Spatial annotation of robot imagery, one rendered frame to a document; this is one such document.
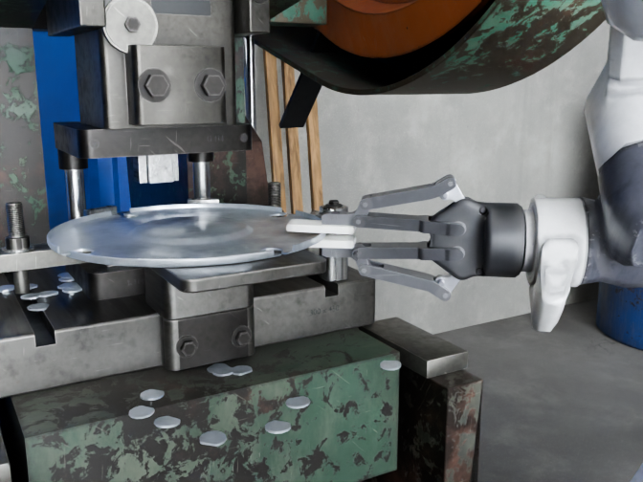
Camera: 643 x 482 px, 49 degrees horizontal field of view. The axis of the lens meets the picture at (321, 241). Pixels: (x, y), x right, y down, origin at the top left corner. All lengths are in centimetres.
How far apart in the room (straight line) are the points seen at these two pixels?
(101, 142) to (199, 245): 16
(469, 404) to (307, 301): 21
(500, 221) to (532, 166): 221
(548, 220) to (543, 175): 226
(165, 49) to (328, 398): 40
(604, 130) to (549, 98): 224
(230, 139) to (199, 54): 11
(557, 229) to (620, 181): 8
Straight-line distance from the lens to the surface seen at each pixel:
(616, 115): 70
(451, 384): 79
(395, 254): 72
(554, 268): 69
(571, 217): 71
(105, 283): 81
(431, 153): 256
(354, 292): 85
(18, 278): 86
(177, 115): 76
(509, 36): 85
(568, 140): 304
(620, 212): 65
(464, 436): 82
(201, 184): 96
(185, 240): 71
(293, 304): 81
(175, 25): 80
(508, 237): 70
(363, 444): 82
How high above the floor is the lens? 94
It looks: 13 degrees down
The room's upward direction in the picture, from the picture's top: straight up
